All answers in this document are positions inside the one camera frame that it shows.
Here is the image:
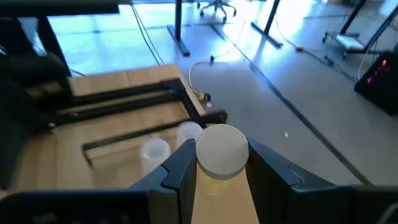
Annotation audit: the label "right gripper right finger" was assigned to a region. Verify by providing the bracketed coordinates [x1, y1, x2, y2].
[247, 139, 340, 224]

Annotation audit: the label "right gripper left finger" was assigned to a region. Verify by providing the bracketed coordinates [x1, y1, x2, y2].
[130, 139, 198, 224]

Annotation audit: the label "clear pill bottle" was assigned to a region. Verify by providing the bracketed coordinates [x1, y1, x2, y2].
[176, 121, 203, 149]
[140, 138, 172, 177]

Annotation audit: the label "pale yellow pill bottle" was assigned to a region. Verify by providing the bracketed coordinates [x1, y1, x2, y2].
[195, 123, 250, 197]

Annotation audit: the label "yellow plug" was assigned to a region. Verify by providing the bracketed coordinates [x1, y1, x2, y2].
[196, 91, 212, 103]

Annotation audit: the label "black computer tower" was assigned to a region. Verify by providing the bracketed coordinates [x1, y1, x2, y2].
[353, 51, 398, 116]

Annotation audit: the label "black standing desk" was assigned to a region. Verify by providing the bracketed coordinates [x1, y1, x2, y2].
[166, 0, 284, 57]

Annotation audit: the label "office chair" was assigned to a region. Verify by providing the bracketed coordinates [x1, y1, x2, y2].
[196, 0, 238, 23]

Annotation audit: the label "dark grey desk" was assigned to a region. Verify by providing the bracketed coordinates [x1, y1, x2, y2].
[0, 0, 121, 77]

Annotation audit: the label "wooden shelf black frame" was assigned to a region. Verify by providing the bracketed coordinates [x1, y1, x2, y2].
[81, 119, 261, 224]

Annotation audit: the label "black aluminium rig frame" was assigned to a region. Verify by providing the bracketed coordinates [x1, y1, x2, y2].
[27, 77, 228, 131]

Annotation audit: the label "yellow power cable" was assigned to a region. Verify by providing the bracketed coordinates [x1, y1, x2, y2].
[187, 58, 214, 97]

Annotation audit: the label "black twin floor cables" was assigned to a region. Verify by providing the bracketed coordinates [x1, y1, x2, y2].
[129, 0, 165, 67]

